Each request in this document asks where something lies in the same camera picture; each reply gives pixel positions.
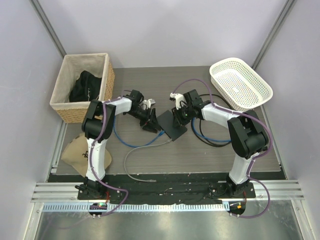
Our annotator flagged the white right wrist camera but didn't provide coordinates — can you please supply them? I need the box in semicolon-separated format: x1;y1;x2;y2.
169;92;187;110

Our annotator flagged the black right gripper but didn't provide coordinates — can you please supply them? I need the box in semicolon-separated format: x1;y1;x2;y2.
171;104;193;128

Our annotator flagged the black braided teal-collar cable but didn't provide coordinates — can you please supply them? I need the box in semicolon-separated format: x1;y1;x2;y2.
193;93;238;149

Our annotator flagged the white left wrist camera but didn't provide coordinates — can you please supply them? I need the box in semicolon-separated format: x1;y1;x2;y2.
142;98;156;110

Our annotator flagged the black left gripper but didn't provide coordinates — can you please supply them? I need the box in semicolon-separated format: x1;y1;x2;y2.
127;107;161;134

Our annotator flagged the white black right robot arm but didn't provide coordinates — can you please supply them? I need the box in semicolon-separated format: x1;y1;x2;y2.
170;89;269;198

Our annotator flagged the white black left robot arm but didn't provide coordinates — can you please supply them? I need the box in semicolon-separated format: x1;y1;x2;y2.
76;90;161;200

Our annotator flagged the dark grey network switch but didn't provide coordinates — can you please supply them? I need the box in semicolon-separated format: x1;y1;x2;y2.
157;110;188;142

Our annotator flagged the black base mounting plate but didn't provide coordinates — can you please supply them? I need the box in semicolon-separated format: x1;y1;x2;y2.
75;178;256;205

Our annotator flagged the grey ethernet cable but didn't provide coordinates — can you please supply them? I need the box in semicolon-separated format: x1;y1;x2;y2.
123;139;173;183

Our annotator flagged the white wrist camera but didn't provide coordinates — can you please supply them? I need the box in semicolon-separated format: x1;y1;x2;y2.
142;98;156;110
169;92;187;110

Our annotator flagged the black cloth in basket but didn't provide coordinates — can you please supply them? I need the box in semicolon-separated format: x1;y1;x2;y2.
69;70;102;103

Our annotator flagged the black ethernet cable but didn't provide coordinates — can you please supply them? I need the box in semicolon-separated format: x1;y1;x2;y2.
191;116;232;148

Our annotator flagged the aluminium rail frame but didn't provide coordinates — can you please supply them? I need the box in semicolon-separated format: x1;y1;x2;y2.
31;180;304;205

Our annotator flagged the white slotted cable duct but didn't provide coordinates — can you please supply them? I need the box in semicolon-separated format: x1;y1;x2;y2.
42;201;230;213

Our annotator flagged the white perforated plastic basket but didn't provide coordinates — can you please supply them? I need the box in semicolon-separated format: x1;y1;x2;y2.
209;57;273;112

